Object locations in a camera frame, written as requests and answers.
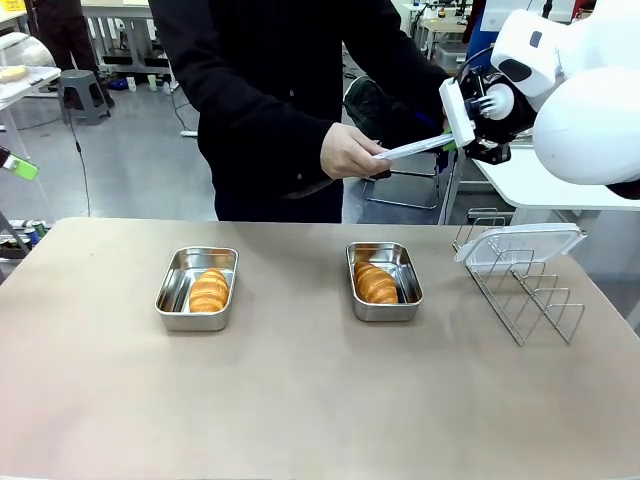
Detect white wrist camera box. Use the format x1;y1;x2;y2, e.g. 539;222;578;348
438;79;477;149

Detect small white side table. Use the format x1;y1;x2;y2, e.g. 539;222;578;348
0;64;62;161

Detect grey plastic storage bin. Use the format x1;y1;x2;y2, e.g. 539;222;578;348
434;42;471;67

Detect metal frame chair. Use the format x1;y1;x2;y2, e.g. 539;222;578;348
362;149;447;211

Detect clear plastic dome cover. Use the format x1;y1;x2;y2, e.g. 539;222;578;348
0;30;56;69

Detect silver wire lid rack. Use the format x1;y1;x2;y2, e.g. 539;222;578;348
452;217;587;347

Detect person black clothed torso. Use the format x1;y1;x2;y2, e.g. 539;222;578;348
147;0;401;224

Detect golden brown croissant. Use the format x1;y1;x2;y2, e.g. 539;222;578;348
188;267;231;314
353;260;400;305

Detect large white table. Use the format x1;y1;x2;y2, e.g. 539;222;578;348
469;145;640;212

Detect blue board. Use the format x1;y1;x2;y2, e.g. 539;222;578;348
465;0;501;57

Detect stainless steel rectangular container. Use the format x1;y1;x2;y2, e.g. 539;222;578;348
153;245;240;332
345;241;424;323

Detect grey plastic stool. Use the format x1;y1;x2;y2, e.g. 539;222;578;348
59;68;112;126

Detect background person dark clothes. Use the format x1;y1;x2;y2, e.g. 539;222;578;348
35;0;116;109

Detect dark blue jacket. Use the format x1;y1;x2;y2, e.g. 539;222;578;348
343;77;445;151

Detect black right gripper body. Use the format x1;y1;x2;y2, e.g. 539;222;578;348
455;67;536;165

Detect person left forearm black sleeve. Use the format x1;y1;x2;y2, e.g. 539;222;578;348
367;27;450;101

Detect person right forearm black sleeve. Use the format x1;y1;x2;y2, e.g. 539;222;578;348
198;117;347;195

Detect clear plastic container lid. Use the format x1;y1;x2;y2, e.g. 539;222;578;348
453;222;587;275
372;132;454;162

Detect person right hand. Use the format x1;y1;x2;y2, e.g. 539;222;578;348
319;122;394;180

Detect black hanging cable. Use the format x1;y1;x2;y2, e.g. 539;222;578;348
67;99;92;217

